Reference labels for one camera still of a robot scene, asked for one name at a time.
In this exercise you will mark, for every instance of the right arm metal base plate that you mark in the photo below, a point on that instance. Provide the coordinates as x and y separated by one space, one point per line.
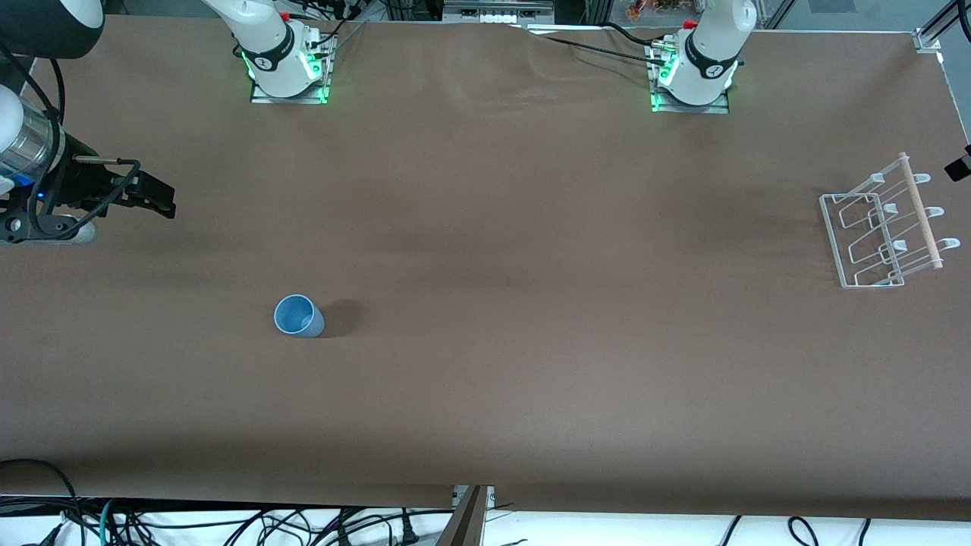
292 97

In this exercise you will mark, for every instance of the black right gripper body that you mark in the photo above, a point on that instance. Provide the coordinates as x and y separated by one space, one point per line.
76 181

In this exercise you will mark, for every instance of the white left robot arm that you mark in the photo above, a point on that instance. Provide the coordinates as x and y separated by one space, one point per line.
709 53

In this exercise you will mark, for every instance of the blue plastic cup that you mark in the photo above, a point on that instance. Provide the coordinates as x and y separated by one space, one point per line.
298 316

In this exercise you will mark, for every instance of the white power strip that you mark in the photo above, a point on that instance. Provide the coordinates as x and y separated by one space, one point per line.
497 10

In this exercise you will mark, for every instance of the brown table cover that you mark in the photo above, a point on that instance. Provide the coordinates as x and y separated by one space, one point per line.
485 303

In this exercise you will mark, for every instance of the aluminium corner bracket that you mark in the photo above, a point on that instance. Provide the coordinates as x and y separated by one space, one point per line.
927 40

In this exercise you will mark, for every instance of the small metal edge bracket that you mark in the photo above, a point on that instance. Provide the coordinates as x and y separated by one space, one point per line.
489 497

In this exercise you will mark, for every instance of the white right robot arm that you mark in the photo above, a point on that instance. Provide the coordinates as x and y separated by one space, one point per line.
269 45

